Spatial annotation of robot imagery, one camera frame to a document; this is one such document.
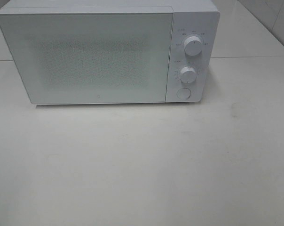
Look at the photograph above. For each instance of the round white door button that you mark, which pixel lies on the round white door button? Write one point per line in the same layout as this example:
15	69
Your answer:
184	93

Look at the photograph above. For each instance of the white timer knob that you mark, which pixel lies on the white timer knob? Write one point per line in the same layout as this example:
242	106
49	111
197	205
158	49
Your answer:
187	75

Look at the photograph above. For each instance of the white microwave door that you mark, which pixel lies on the white microwave door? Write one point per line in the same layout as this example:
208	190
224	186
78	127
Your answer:
86	59

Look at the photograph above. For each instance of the upper white power knob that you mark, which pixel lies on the upper white power knob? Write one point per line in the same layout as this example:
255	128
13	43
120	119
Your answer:
193	45

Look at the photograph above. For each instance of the white microwave oven body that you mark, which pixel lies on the white microwave oven body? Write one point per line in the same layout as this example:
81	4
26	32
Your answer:
200	17

